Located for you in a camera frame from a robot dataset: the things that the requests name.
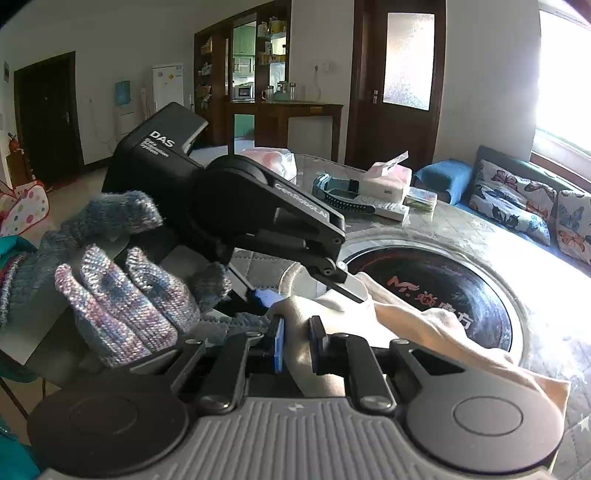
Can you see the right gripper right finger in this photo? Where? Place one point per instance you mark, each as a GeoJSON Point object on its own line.
{"type": "Point", "coordinates": [350, 357]}

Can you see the dark wooden side cabinet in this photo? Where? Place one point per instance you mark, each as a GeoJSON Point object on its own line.
{"type": "Point", "coordinates": [271, 121]}

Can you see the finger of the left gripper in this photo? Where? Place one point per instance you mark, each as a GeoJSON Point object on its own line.
{"type": "Point", "coordinates": [335, 278]}
{"type": "Point", "coordinates": [246, 297]}

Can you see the round black induction cooktop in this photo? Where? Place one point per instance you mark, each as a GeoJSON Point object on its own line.
{"type": "Point", "coordinates": [431, 279]}

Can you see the teal black smartwatch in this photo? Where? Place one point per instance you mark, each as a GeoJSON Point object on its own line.
{"type": "Point", "coordinates": [341, 194]}

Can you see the dark wooden display shelf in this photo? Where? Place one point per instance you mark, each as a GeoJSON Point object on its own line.
{"type": "Point", "coordinates": [232, 61]}

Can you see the soft pack pink tissues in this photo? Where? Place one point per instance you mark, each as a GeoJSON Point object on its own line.
{"type": "Point", "coordinates": [280, 161]}

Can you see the polka dot play tent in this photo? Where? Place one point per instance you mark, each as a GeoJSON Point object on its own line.
{"type": "Point", "coordinates": [22, 207]}

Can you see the white refrigerator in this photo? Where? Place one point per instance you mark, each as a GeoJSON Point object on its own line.
{"type": "Point", "coordinates": [167, 85]}

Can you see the cream sweatshirt garment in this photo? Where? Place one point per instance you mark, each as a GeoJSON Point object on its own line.
{"type": "Point", "coordinates": [379, 320]}

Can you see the dark entrance door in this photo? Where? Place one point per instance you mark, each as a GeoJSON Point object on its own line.
{"type": "Point", "coordinates": [47, 118]}

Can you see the flat butterfly pillow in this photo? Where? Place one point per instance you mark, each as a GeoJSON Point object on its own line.
{"type": "Point", "coordinates": [516, 203]}

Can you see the water dispenser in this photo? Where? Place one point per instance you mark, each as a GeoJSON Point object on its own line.
{"type": "Point", "coordinates": [124, 109]}

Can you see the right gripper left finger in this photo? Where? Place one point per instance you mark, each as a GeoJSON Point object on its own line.
{"type": "Point", "coordinates": [240, 355]}

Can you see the blue sofa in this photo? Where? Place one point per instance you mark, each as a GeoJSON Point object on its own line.
{"type": "Point", "coordinates": [452, 180]}

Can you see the knitted gloved left hand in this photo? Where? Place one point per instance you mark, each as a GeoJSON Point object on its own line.
{"type": "Point", "coordinates": [122, 313]}

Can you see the window with green frame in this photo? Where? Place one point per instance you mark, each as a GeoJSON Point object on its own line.
{"type": "Point", "coordinates": [563, 105]}

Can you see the upright butterfly pillow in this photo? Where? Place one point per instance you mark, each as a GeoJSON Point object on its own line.
{"type": "Point", "coordinates": [573, 224]}

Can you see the dark wooden door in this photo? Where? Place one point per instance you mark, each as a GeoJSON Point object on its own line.
{"type": "Point", "coordinates": [399, 50]}

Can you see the pink white tissue box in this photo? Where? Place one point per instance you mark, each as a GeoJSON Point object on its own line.
{"type": "Point", "coordinates": [388, 181]}

